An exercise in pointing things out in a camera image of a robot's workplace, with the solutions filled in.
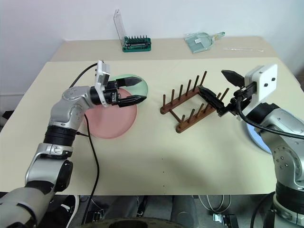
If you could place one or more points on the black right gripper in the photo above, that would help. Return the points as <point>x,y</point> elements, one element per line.
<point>248,90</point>

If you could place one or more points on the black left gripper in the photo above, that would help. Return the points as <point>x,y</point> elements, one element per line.
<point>110,93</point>

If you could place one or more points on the green plate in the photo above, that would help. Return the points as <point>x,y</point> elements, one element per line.
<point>143,89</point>

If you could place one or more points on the red plate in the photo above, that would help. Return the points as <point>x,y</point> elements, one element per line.
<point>111,123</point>

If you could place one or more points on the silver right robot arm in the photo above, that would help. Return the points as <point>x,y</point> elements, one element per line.
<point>285,123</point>

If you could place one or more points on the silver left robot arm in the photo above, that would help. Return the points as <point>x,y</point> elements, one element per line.
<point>66,111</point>

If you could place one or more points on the wooden dish rack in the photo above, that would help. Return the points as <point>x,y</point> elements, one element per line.
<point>183,128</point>

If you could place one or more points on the clear plastic stick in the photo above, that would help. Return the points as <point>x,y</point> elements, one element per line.
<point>242,49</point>

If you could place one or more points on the green screwdriver bit set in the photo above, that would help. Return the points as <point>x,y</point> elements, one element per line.
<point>136,46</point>

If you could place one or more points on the blue plate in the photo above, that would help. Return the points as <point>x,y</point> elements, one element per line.
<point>257,140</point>

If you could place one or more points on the grey rounded shape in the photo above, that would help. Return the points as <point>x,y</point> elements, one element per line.
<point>184,206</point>

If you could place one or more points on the black object beside table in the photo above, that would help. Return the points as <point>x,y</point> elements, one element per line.
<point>6,118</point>

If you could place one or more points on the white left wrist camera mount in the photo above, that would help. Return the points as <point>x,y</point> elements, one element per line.
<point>102,73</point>

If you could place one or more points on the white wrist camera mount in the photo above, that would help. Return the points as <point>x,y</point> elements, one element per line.
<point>102,73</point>
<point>267,80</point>

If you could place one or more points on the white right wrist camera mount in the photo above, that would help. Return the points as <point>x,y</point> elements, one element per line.
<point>267,80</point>

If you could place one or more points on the silver metal bracket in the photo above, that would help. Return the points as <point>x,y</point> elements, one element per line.
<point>97,215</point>
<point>218,218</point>

